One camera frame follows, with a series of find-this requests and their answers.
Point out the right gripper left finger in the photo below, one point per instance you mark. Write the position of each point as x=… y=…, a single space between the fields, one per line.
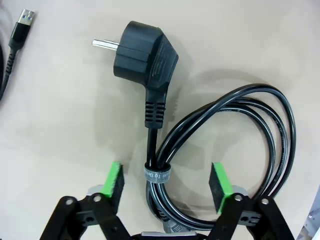
x=110 y=177

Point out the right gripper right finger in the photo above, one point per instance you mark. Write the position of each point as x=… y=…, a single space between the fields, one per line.
x=226 y=182

